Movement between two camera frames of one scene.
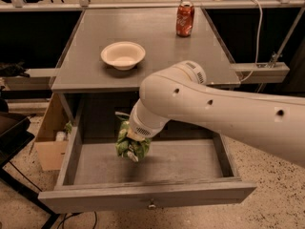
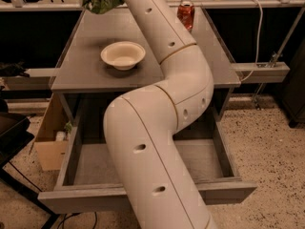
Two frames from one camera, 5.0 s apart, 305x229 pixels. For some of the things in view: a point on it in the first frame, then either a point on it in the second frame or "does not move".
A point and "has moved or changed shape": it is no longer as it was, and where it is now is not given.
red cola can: x=185 y=18 does not move
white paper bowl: x=123 y=54 does not move
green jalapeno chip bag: x=127 y=147 has moved or changed shape
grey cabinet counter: x=81 y=67 does not move
